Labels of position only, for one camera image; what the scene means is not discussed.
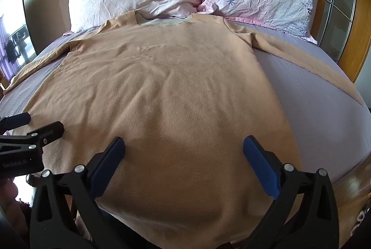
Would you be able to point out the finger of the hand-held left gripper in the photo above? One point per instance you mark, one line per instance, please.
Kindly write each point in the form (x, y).
(46, 133)
(14, 120)

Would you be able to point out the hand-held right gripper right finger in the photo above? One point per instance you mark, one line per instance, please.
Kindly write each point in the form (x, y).
(261, 164)

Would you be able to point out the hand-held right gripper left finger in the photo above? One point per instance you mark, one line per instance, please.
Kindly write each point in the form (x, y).
(106, 158)

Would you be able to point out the beige long-sleeve shirt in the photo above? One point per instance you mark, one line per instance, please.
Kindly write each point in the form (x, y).
(174, 109)

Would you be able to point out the person's forearm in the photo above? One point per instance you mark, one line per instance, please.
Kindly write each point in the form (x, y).
(13, 202)

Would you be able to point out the grey bed sheet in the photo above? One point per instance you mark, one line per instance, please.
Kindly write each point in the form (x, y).
(316, 109)

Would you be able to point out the wooden headboard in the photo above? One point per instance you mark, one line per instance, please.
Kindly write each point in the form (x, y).
(345, 11)

